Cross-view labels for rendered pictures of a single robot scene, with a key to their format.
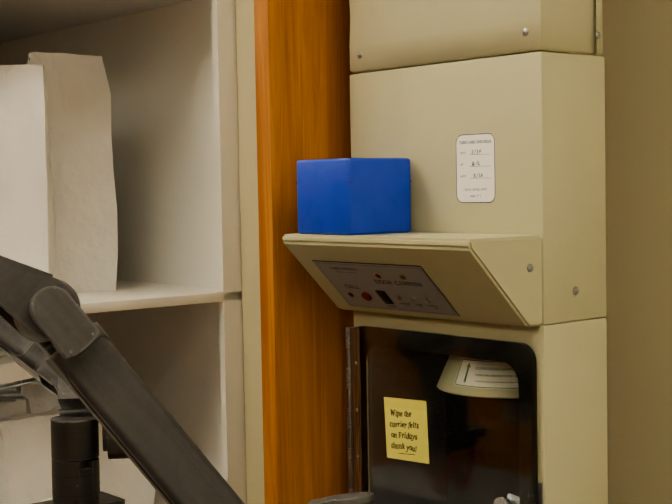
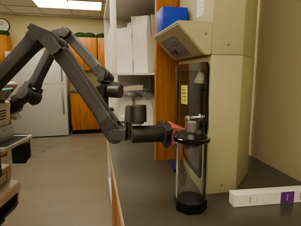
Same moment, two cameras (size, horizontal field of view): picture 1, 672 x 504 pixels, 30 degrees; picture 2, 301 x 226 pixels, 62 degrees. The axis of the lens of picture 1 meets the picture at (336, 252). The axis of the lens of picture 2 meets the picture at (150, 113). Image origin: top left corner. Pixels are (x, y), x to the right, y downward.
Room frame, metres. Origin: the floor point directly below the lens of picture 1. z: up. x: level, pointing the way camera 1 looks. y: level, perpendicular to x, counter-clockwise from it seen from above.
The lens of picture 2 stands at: (0.56, -0.43, 1.35)
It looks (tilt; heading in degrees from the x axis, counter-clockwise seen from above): 9 degrees down; 28
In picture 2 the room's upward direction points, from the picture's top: straight up
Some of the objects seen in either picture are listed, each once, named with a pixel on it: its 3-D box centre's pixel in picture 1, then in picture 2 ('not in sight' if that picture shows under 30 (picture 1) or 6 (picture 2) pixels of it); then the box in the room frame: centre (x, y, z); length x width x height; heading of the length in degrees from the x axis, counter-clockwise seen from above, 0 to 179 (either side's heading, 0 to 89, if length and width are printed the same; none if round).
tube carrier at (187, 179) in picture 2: not in sight; (191, 170); (1.27, -0.20, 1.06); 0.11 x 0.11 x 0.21
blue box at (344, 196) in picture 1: (353, 196); (171, 21); (1.52, -0.02, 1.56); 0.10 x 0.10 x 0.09; 40
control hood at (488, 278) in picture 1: (405, 277); (178, 43); (1.46, -0.08, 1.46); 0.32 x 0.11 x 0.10; 40
